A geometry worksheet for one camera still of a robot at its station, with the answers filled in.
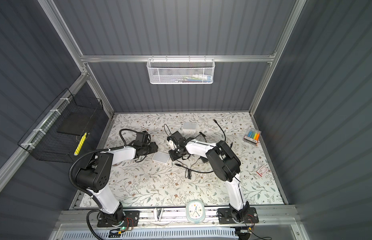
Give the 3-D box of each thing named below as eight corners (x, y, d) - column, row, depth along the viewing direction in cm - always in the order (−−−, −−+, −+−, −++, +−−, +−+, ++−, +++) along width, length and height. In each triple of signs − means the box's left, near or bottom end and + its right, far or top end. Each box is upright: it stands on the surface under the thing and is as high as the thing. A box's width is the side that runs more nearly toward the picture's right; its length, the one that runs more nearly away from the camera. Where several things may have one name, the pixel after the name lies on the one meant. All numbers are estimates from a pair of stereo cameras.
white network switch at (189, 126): (182, 130, 112) (182, 128, 110) (182, 124, 116) (182, 122, 114) (196, 130, 112) (196, 128, 110) (196, 124, 116) (196, 122, 114)
